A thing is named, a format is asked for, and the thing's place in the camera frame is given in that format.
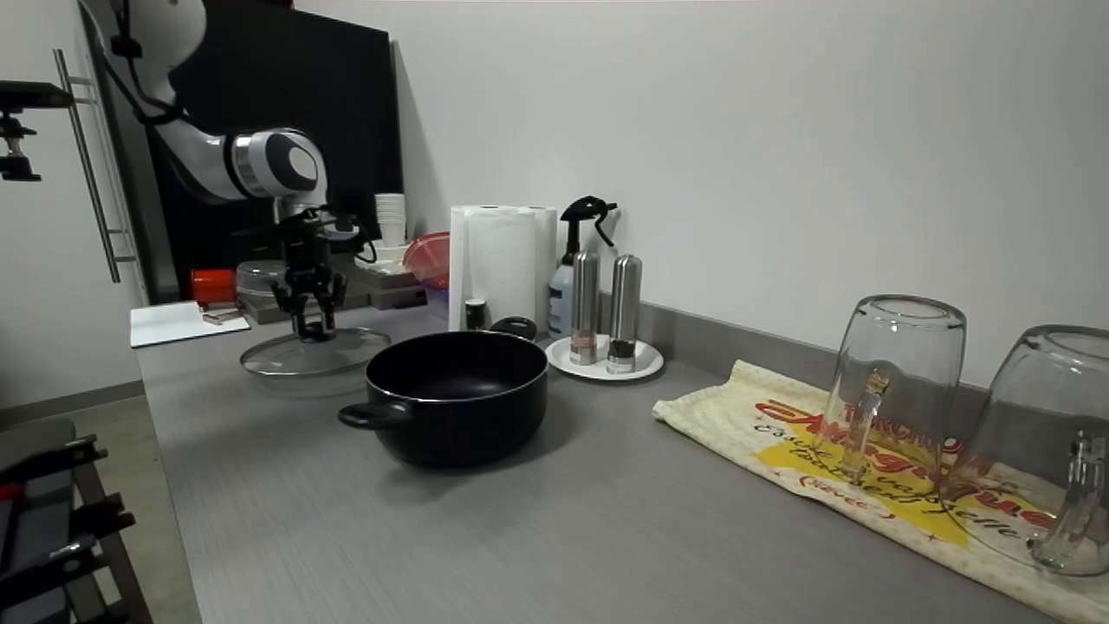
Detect small red box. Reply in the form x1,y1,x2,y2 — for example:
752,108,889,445
192,271,235,308

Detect white flat paper sheet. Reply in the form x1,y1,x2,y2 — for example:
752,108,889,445
127,301,249,349

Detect black cooking pot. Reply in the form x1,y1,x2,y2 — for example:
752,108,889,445
335,333,546,469

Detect right upturned drinking glass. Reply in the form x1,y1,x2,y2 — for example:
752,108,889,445
960,326,1109,579

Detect glass pot lid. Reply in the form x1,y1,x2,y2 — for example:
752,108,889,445
238,326,389,379

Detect dark flat tray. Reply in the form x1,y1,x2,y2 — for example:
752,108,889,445
339,260,426,308

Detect white round plate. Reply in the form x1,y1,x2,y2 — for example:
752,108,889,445
543,333,665,384

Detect cream printed dish towel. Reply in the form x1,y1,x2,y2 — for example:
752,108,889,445
652,360,1109,624

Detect white paper towel roll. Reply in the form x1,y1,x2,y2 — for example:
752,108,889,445
446,206,555,328

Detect left steel grinder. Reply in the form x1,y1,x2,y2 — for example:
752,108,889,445
573,253,599,363

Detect metal cabinet handle bar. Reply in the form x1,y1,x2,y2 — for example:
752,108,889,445
53,48,134,283

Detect red mesh bag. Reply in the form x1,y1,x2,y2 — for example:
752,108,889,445
401,234,449,291

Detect upturned drinking glass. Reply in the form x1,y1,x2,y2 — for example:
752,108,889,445
960,326,1109,579
816,294,968,481

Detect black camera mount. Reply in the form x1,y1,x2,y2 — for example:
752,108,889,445
0,80,74,181

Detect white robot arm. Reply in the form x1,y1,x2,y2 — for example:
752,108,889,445
75,0,357,343

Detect steel grinder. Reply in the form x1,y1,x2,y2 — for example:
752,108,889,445
609,253,640,369
573,253,599,363

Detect stacked white cups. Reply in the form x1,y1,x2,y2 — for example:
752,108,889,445
352,193,410,274

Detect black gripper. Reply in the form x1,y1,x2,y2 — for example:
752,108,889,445
269,209,360,339

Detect left upturned drinking glass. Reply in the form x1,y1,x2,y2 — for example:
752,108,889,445
816,294,968,481

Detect black metal rack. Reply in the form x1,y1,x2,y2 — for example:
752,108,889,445
0,429,151,624

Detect clear plastic container lid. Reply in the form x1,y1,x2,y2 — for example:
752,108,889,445
235,260,283,323

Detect right steel grinder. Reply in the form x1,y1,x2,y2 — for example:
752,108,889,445
609,253,640,369

